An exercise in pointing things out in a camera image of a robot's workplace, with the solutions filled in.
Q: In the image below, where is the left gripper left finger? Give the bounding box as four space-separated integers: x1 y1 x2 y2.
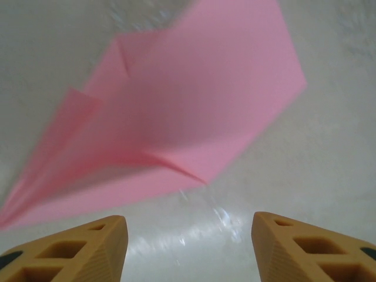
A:
0 215 129 282

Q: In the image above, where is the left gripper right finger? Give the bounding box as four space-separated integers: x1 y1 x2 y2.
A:
253 211 376 282

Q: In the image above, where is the pink cloth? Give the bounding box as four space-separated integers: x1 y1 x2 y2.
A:
0 0 308 231

